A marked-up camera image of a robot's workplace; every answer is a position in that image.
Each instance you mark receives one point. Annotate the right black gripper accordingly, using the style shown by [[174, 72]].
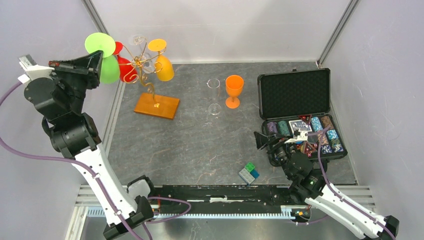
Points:
[[262, 140]]

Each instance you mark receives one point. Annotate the yellow plastic wine glass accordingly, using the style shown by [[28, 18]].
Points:
[[163, 67]]

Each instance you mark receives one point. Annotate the orange plastic wine glass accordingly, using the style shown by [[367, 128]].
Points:
[[234, 86]]

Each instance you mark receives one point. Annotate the gold wire glass rack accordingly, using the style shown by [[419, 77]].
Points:
[[150, 103]]

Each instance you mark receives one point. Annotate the clear wine glass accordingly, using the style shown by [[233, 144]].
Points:
[[139, 51]]

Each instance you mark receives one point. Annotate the red plastic wine glass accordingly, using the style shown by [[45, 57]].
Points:
[[128, 73]]

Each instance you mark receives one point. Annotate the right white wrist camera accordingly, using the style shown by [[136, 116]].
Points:
[[299, 136]]

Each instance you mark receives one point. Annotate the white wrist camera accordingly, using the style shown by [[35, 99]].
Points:
[[32, 70], [299, 136]]

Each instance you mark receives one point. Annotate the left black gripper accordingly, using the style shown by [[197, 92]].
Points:
[[88, 67]]

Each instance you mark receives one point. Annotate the toy brick block stack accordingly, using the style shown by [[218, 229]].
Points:
[[249, 173]]

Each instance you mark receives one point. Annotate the black poker chip case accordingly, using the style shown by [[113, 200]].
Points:
[[300, 95]]

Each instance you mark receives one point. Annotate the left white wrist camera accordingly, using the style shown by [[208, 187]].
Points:
[[32, 70]]

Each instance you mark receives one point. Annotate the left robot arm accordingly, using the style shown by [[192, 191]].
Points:
[[58, 91]]

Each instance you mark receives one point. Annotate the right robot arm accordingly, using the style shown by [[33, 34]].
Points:
[[312, 187]]

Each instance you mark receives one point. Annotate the green plastic wine glass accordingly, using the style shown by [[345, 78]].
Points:
[[110, 70]]

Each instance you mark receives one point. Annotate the clear champagne flute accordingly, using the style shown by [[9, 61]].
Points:
[[214, 85]]

